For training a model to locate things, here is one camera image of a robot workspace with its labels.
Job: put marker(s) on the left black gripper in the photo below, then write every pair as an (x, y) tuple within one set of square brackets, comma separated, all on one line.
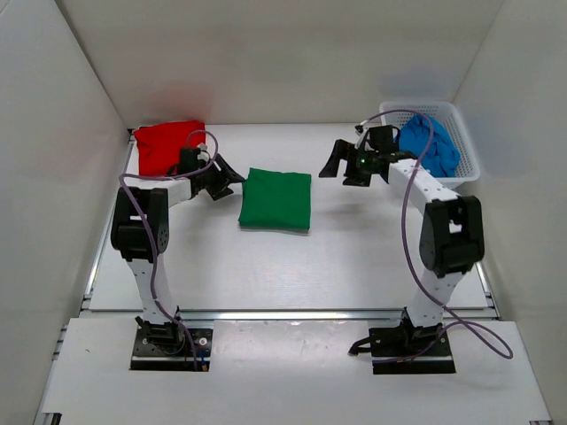
[(226, 177)]

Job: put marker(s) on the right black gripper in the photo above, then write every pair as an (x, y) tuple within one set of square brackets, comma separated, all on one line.
[(345, 150)]

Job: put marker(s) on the green t-shirt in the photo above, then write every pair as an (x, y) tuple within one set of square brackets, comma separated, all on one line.
[(276, 201)]

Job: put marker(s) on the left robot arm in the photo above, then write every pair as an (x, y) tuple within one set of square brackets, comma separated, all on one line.
[(140, 233)]

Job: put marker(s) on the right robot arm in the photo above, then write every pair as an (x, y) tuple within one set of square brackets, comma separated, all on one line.
[(451, 238)]

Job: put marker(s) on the folded red t-shirt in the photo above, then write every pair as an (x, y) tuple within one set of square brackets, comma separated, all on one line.
[(159, 145)]

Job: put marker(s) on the crumpled blue t-shirt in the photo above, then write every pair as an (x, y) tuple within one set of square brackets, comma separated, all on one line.
[(442, 158)]

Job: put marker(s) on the white plastic basket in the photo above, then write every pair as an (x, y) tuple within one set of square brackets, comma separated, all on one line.
[(448, 116)]

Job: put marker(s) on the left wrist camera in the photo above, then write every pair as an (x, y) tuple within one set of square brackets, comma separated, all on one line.
[(202, 153)]

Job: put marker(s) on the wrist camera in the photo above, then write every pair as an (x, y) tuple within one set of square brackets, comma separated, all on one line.
[(362, 133), (202, 153)]

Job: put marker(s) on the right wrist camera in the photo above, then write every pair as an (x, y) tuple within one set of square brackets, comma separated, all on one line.
[(362, 133)]

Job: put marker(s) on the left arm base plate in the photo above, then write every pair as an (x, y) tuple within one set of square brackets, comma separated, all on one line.
[(165, 347)]

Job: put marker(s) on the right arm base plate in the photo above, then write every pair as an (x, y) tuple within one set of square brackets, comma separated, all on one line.
[(406, 350)]

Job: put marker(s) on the aluminium table rail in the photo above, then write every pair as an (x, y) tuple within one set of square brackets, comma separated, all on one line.
[(488, 313)]

